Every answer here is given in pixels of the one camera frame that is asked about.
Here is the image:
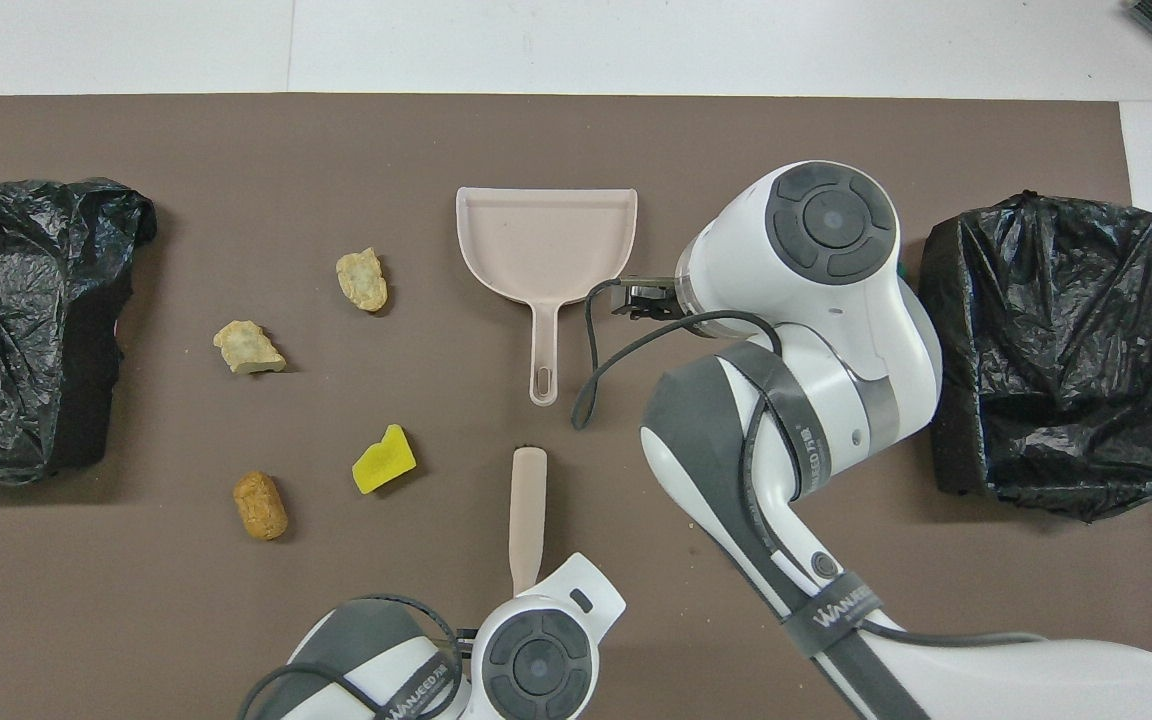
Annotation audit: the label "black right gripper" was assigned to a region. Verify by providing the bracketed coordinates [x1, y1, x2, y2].
[611, 278, 685, 322]

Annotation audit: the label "beige plastic dustpan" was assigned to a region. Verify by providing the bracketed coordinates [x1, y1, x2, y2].
[455, 186, 639, 407]

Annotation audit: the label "beige brush black bristles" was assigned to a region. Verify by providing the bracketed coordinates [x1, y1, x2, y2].
[508, 443, 549, 597]

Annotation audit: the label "oval beige chunk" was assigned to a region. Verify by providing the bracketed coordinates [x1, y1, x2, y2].
[336, 247, 389, 314]

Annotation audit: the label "yellow sponge chunk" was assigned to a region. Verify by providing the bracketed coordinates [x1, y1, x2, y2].
[351, 424, 417, 496]

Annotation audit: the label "jagged beige chunk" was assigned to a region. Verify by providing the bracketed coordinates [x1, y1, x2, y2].
[213, 319, 288, 376]

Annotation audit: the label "black bag lined bin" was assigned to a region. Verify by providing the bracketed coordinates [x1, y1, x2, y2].
[918, 190, 1152, 523]
[0, 178, 158, 487]

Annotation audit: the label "brown table mat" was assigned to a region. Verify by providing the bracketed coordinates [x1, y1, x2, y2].
[0, 93, 1152, 720]

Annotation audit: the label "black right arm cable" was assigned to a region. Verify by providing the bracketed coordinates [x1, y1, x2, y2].
[570, 280, 1047, 720]

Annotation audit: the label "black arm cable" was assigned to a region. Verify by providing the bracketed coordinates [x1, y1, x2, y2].
[570, 280, 1047, 720]
[236, 594, 482, 720]

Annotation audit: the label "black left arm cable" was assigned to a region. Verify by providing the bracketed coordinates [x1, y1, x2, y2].
[236, 594, 482, 720]

